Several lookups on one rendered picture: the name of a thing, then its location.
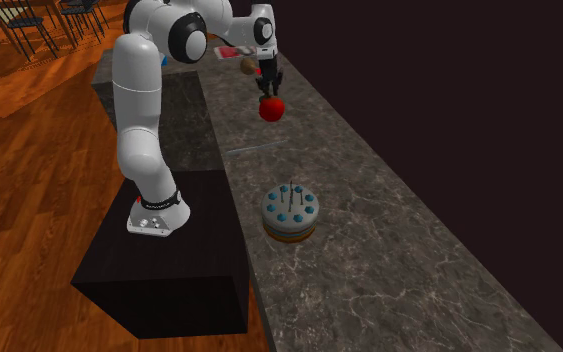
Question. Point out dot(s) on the black metal chair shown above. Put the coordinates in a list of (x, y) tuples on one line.
[(20, 22), (82, 12)]

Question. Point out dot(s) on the grey cake with blue dots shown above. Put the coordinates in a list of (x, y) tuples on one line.
[(290, 214)]

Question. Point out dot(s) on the small blue object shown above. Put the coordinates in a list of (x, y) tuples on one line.
[(164, 60)]

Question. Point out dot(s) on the brown round object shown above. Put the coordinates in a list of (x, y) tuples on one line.
[(248, 66)]

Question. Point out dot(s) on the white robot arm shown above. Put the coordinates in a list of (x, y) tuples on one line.
[(137, 112)]

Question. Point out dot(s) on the orange patterned rug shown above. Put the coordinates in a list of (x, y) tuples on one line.
[(27, 83)]

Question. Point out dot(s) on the black robot stand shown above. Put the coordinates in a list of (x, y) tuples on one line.
[(174, 263)]

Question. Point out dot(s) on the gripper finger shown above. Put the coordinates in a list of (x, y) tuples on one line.
[(276, 91), (263, 92)]

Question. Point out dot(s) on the red and white book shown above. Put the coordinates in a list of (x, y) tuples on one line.
[(227, 52)]

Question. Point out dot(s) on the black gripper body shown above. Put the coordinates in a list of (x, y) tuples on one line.
[(267, 69)]

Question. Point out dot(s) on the red apple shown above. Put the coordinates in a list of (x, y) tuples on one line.
[(272, 110)]

